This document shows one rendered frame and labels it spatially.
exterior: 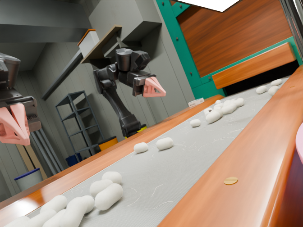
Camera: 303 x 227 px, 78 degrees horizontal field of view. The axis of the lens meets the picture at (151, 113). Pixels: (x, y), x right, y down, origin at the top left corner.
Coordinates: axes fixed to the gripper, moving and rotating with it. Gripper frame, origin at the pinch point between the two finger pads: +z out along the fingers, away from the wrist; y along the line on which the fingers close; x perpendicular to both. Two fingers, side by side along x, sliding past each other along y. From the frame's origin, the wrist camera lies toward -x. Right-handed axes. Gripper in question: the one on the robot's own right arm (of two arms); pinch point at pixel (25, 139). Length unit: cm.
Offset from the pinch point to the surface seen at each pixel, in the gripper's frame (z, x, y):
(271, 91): 26, -9, 45
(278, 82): 25, -8, 63
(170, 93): -107, 80, 214
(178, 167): 22.7, -4.2, 10.5
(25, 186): -282, 307, 49
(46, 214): 14.4, 0.7, -2.9
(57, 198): 11.8, 2.7, -0.6
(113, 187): 19.1, -3.5, 2.8
